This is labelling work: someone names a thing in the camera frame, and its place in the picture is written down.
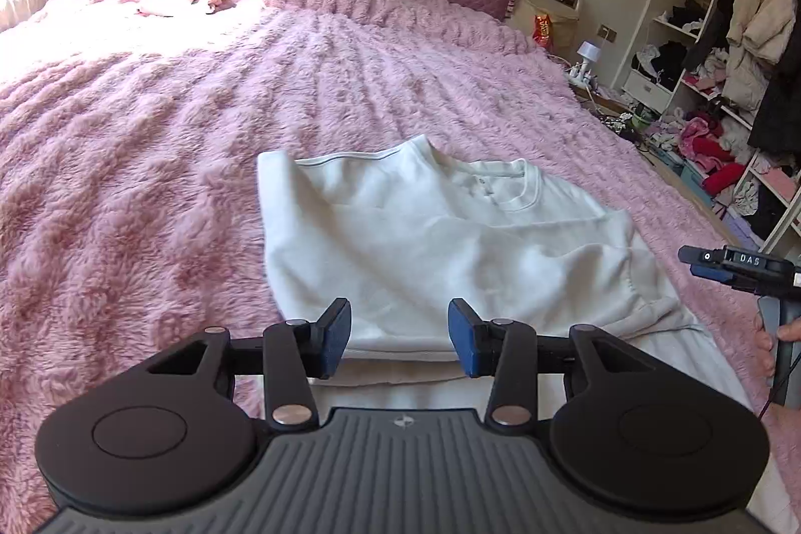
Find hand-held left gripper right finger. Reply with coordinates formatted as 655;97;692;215
447;297;658;427

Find white table lamp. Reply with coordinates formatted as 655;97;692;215
576;41;600;88

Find red snack bag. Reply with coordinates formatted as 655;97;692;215
532;10;555;51

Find white drawer box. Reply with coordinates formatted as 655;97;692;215
622;70;668;111

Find person's right hand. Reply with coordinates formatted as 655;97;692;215
752;314;801;381

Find pink fluffy blanket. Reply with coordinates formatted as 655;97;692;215
0;0;801;534

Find beige bedside cabinet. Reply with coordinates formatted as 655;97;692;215
516;0;584;56

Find white printed sweatshirt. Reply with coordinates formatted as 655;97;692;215
256;134;758;422

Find pile of colourful clothes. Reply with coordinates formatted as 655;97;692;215
651;107;750;197

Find black cable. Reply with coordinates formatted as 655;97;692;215
756;349;801;422

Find beige hanging coat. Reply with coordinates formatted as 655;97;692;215
722;0;798;113

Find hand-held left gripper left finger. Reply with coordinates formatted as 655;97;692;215
147;297;352;427

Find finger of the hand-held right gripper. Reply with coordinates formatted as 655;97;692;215
679;245;737;286

